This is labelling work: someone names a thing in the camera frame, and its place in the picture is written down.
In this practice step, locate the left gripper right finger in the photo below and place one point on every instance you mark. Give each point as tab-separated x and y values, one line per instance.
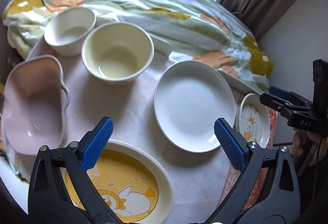
267	189

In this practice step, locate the person's right hand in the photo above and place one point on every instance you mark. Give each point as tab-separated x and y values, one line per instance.
297	149

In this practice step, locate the yellow duck deep plate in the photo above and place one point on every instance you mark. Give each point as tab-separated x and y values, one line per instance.
133	184

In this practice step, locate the large white plate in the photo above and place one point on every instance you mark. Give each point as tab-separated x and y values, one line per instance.
189	97

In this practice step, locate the white ribbed bowl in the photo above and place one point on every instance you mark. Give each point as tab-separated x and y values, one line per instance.
66	32

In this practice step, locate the cream duck bowl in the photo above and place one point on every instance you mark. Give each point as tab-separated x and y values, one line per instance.
117	53

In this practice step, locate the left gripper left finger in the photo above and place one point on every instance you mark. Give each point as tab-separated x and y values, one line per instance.
60	190

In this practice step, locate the small duck oval dish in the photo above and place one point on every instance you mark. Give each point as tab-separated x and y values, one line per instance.
253	120

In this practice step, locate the floral green duvet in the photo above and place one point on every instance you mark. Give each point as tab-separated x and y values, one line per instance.
26	19

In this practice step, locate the pink square bowl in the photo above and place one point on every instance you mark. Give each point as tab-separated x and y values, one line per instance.
36	102

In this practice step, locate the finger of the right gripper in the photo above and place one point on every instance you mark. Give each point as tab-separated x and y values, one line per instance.
291	106
284	92

